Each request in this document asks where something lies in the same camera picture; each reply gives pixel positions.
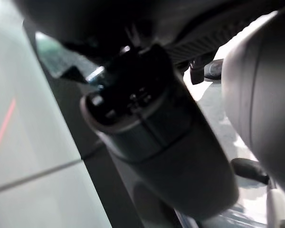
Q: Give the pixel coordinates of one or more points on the black robot foot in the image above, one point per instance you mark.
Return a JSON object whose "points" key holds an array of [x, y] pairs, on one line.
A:
{"points": [[213, 70], [247, 169]]}

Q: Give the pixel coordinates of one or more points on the black robot right foot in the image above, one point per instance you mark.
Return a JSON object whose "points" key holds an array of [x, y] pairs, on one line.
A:
{"points": [[213, 70]]}

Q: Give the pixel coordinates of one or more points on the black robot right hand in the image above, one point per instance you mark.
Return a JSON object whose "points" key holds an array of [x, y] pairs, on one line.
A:
{"points": [[156, 9]]}

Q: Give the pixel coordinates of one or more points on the silver robot leg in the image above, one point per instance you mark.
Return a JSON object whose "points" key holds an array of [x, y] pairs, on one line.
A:
{"points": [[282, 206], [270, 95]]}

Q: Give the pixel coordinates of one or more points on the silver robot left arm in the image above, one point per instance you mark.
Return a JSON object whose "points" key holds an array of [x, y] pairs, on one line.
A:
{"points": [[175, 166]]}

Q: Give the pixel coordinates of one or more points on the silver robot left leg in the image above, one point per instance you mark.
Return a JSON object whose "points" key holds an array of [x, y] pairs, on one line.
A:
{"points": [[282, 206]]}

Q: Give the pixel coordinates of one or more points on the black robot left foot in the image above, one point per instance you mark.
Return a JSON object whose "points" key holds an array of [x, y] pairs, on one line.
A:
{"points": [[247, 169]]}

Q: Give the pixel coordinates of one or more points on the silver robot right leg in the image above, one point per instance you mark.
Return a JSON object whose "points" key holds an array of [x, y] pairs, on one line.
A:
{"points": [[270, 95]]}

